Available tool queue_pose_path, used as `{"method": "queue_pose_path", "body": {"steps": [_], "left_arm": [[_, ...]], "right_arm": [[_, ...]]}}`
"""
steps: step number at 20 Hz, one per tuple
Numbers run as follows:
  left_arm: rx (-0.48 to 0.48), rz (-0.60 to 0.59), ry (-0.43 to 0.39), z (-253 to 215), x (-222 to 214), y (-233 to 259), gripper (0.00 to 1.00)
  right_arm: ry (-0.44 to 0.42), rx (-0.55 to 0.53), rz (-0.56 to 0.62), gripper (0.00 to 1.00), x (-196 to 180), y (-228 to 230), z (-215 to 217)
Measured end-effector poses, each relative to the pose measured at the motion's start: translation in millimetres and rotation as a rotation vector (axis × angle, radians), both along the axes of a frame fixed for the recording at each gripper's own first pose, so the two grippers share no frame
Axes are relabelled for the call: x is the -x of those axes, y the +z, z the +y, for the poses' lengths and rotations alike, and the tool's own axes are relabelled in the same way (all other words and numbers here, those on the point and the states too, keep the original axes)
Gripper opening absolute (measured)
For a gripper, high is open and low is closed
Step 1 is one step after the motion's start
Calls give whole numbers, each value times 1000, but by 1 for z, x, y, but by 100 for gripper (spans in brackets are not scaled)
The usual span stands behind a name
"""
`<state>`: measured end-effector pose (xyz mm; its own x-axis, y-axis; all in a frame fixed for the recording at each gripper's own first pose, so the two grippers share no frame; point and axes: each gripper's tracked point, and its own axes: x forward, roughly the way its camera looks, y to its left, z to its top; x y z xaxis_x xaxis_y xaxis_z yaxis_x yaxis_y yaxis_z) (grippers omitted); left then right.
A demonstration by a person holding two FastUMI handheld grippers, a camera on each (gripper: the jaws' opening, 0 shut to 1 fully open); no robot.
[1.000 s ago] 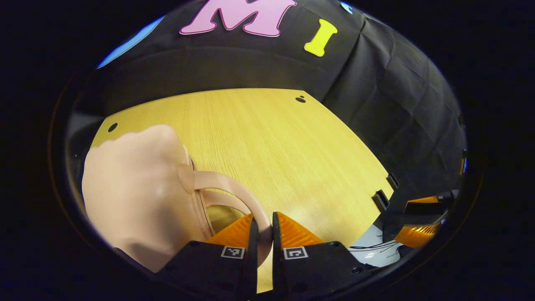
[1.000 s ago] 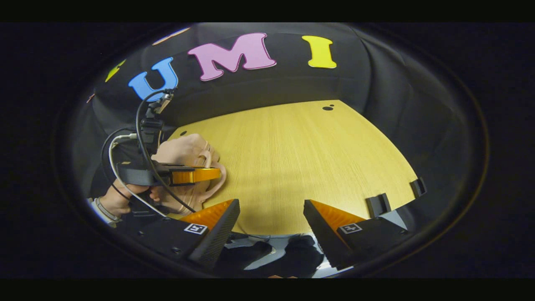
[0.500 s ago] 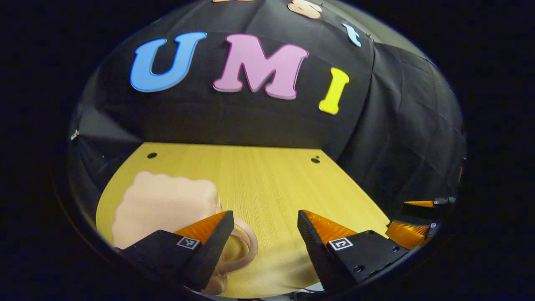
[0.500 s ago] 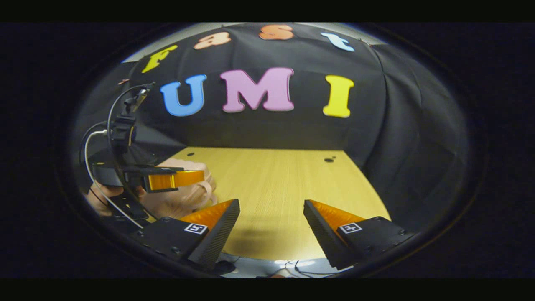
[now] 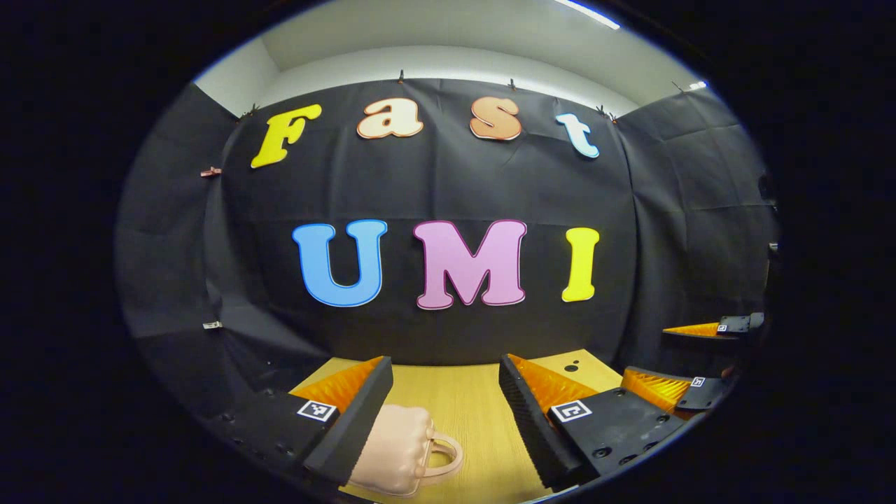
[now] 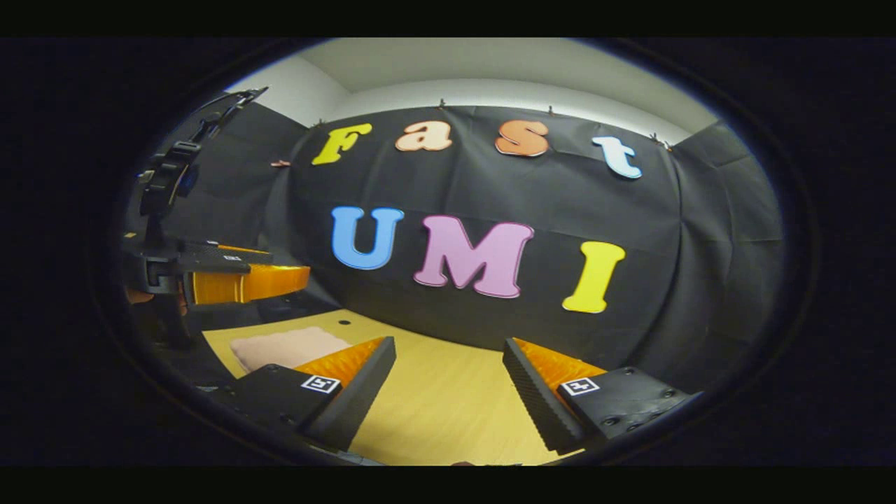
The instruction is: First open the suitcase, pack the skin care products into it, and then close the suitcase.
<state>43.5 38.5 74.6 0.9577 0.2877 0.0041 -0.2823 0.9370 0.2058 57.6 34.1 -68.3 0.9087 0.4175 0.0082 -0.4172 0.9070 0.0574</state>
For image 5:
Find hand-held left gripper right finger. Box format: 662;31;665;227
498;353;685;491

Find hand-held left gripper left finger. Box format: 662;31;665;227
210;356;394;487

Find pink suitcase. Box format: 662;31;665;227
348;404;464;498

